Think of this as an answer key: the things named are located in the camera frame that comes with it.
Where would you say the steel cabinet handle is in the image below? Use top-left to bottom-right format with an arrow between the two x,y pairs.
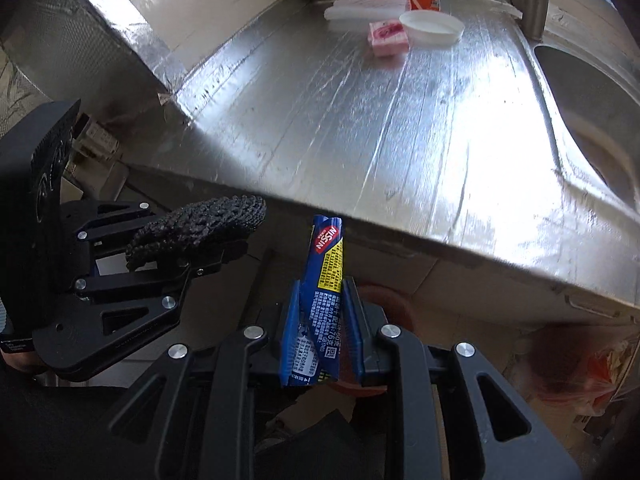
565,294 -> 626,318

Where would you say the orange plastic bag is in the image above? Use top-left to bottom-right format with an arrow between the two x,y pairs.
525,330 -> 636,416

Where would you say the red trash bin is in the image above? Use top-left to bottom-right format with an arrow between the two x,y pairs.
325,282 -> 416,398

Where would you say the white round plastic container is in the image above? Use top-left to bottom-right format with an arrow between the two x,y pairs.
399,10 -> 463,47

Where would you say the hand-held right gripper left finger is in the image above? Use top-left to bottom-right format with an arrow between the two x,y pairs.
107,280 -> 302,480

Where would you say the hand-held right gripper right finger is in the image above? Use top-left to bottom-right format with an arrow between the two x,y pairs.
342,277 -> 583,480

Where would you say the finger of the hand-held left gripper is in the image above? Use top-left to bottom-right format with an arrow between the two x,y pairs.
62,199 -> 162,252
32,240 -> 250,382

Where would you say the white switch box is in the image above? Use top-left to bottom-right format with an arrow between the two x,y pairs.
72,112 -> 121,163

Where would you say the dark blue snack packet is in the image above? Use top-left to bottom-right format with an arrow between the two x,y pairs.
280,214 -> 346,388

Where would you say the stainless steel sink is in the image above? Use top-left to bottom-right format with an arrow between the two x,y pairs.
532,42 -> 640,211

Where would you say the steel gooseneck faucet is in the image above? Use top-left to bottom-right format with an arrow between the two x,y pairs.
504,0 -> 551,41

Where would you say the black mesh net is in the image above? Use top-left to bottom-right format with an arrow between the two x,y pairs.
125,195 -> 267,271

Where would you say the pink small box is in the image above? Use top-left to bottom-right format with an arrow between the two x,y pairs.
368,19 -> 411,57

